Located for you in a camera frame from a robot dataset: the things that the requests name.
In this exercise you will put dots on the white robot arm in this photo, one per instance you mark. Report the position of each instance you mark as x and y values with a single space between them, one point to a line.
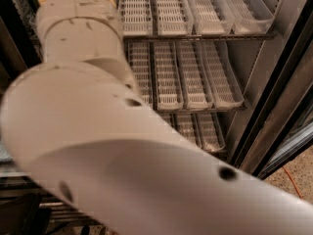
76 124

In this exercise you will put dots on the top shelf tray six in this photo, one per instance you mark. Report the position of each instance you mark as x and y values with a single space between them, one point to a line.
251 16

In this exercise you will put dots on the top shelf tray four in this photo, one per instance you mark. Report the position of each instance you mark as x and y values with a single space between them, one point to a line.
173 17

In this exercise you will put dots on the top shelf tray five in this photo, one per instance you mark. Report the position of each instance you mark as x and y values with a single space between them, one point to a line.
211 17

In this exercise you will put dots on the top shelf tray three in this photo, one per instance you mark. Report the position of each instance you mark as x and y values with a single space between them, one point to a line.
136 16

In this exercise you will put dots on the fridge glass door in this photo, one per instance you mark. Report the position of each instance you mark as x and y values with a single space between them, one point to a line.
275 75

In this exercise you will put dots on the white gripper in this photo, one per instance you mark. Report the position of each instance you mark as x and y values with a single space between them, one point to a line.
78 8

